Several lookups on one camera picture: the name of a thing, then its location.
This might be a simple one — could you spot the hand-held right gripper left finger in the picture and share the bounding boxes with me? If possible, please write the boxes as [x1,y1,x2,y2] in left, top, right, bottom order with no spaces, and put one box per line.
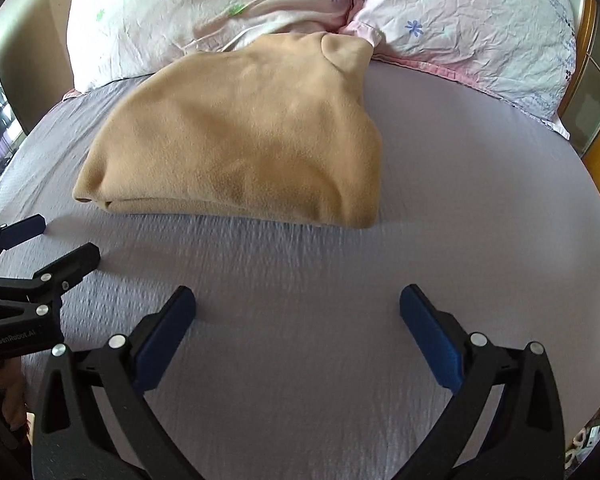
[30,285,206,480]

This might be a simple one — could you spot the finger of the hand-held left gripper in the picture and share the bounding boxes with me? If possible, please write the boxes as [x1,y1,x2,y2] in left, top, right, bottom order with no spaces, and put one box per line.
[0,242,102,318]
[0,214,47,277]

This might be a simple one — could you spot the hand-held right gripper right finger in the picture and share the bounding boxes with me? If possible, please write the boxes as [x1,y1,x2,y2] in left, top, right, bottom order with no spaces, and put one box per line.
[399,284,567,480]

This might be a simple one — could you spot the beige fleece garment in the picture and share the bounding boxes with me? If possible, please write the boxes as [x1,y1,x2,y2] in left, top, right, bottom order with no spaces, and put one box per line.
[72,31,385,231]

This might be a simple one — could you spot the person's left hand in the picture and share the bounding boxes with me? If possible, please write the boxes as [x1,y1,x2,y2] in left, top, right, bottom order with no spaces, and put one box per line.
[0,359,30,433]

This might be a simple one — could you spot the lavender bed sheet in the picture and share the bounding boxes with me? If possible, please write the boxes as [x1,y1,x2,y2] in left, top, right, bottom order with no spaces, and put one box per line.
[0,57,600,480]

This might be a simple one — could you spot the floor clutter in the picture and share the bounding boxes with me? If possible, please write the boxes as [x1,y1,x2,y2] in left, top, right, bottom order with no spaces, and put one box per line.
[564,392,600,472]

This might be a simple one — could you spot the pink floral tree-print pillow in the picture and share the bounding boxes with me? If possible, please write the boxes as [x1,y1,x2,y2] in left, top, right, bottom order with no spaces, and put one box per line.
[66,0,362,94]

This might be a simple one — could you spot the wooden framed glass wardrobe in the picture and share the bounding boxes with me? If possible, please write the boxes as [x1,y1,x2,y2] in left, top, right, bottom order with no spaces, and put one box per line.
[557,0,600,206]

